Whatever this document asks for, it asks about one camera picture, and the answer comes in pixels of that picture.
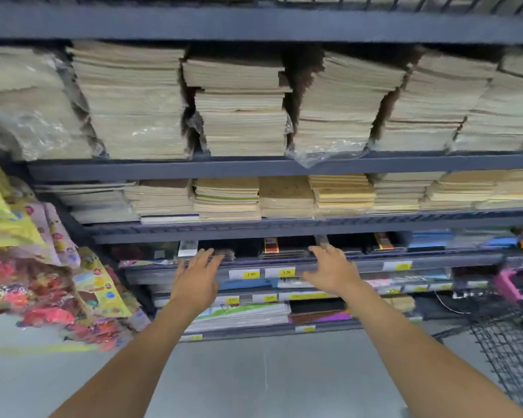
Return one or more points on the person's left hand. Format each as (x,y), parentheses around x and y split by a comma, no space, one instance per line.
(196,282)

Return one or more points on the stack of green white workbooks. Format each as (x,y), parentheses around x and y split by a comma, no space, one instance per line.
(239,315)

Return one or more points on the stack of kraft paper packs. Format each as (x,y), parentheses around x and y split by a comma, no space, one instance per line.
(400,302)

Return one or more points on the stack of blue exercise books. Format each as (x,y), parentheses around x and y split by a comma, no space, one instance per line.
(431,239)
(500,242)

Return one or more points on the grey metal store shelving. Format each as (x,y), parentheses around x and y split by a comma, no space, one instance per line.
(244,23)

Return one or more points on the black notebook orange band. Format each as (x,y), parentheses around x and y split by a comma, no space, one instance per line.
(271,244)
(383,241)

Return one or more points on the person's left forearm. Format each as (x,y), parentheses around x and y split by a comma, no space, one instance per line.
(126,365)

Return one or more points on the stack of green grey exercise books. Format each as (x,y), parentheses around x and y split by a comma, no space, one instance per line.
(470,239)

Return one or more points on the row of yellow price labels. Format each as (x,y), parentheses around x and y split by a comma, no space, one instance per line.
(251,274)

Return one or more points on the hanging colourful packets display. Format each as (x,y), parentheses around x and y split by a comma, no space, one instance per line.
(26,239)

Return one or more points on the pastel wrapped paper packs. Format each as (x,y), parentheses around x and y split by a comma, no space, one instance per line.
(409,278)

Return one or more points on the colourful illustrated book packs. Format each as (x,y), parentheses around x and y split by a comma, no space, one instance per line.
(144,252)

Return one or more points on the blue wrapped folder packs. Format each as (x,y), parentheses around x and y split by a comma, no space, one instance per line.
(244,283)

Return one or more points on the stacks of beige exercise books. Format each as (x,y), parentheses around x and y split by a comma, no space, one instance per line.
(135,104)

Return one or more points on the person's right forearm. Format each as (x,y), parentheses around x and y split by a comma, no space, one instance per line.
(426,365)

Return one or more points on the stack of dark coloured paper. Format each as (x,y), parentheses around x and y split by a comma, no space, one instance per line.
(318,315)

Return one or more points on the clear wrapped barcode paper pack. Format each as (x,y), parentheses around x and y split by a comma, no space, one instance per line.
(292,282)

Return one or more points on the person's right hand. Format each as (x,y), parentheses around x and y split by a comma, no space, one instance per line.
(335,274)

